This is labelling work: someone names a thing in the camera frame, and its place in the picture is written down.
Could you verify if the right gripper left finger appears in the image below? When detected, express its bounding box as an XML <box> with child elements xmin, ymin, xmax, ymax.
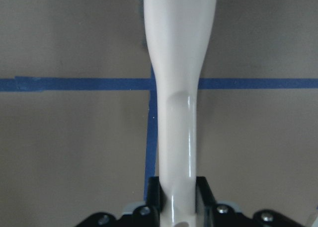
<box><xmin>77</xmin><ymin>176</ymin><xmax>162</xmax><ymax>227</ymax></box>

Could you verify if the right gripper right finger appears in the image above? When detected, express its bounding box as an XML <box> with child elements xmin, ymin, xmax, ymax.
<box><xmin>196</xmin><ymin>176</ymin><xmax>302</xmax><ymax>227</ymax></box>

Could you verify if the white hand brush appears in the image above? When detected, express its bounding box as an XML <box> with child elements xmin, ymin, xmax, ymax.
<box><xmin>144</xmin><ymin>0</ymin><xmax>217</xmax><ymax>227</ymax></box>

